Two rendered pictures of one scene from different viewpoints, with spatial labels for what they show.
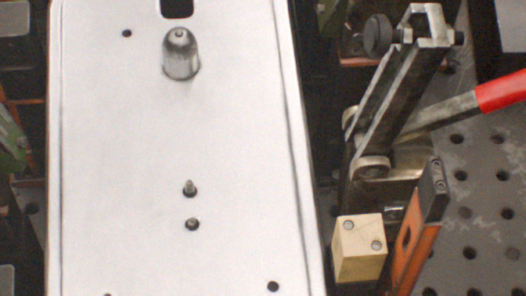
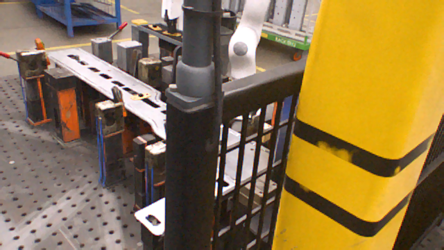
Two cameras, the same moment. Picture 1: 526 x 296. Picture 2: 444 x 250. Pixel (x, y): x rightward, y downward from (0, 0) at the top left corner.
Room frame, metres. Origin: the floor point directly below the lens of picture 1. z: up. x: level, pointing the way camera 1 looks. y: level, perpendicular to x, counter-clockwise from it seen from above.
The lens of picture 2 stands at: (-0.51, 0.75, 1.67)
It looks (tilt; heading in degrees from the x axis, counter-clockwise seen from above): 27 degrees down; 322
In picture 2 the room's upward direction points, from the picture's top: 5 degrees clockwise
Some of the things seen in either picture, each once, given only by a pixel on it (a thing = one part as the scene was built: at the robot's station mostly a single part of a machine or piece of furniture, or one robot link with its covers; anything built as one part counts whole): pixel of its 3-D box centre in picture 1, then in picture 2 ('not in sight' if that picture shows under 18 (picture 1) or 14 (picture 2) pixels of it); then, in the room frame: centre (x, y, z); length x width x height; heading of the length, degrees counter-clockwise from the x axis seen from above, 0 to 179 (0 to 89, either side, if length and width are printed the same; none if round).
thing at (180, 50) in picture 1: (180, 53); not in sight; (0.49, 0.08, 1.02); 0.03 x 0.03 x 0.07
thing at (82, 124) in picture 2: not in sight; (91, 96); (1.24, 0.19, 0.84); 0.17 x 0.06 x 0.29; 99
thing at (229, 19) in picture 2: not in sight; (214, 42); (3.11, -1.88, 0.36); 0.54 x 0.50 x 0.73; 93
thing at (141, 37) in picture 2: not in sight; (141, 65); (1.36, -0.13, 0.92); 0.08 x 0.08 x 0.44; 9
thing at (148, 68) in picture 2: not in sight; (149, 98); (1.01, 0.00, 0.89); 0.13 x 0.11 x 0.38; 99
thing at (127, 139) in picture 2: not in sight; (130, 123); (0.91, 0.14, 0.84); 0.17 x 0.06 x 0.29; 99
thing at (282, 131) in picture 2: not in sight; (290, 132); (0.10, 0.03, 1.17); 0.12 x 0.01 x 0.34; 99
